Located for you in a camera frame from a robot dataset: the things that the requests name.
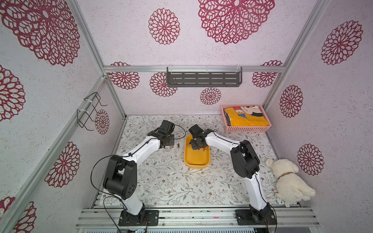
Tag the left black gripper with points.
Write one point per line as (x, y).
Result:
(172, 142)

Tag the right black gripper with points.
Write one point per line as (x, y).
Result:
(198, 142)

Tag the yellow plastic storage tray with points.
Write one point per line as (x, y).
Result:
(196, 159)

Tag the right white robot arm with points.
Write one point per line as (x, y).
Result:
(245, 163)

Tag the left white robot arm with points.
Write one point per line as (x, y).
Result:
(121, 177)

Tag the pink perforated plastic basket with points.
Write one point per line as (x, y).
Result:
(243, 129)

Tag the yellow cartoon towel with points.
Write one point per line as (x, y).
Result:
(245, 116)

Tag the cream plush dog toy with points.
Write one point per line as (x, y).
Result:
(290, 187)

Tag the grey wall shelf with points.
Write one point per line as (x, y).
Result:
(204, 79)

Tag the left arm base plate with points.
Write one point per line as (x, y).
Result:
(146, 217)

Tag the black wire wall rack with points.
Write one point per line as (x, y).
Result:
(83, 116)

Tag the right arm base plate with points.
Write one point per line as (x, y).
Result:
(253, 217)

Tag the aluminium rail frame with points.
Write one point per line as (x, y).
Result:
(203, 217)

